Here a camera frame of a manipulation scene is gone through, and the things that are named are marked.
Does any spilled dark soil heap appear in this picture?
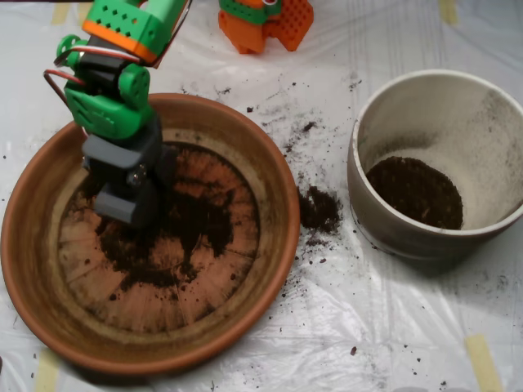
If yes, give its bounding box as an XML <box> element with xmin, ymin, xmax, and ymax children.
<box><xmin>297</xmin><ymin>185</ymin><xmax>343</xmax><ymax>236</ymax></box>

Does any clear white plastic sheet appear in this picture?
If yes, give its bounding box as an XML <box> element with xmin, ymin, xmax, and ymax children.
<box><xmin>0</xmin><ymin>0</ymin><xmax>523</xmax><ymax>392</ymax></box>

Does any dark soil in pot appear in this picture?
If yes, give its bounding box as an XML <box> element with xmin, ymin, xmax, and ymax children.
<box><xmin>365</xmin><ymin>154</ymin><xmax>464</xmax><ymax>230</ymax></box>

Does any terracotta plant saucer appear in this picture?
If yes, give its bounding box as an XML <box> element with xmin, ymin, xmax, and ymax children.
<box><xmin>0</xmin><ymin>92</ymin><xmax>302</xmax><ymax>376</ymax></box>

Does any white ceramic pot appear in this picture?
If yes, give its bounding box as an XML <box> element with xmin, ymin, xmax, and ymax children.
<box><xmin>346</xmin><ymin>69</ymin><xmax>523</xmax><ymax>262</ymax></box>

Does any dark soil pile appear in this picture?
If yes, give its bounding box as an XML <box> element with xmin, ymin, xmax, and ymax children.
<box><xmin>77</xmin><ymin>157</ymin><xmax>236</xmax><ymax>289</ymax></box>

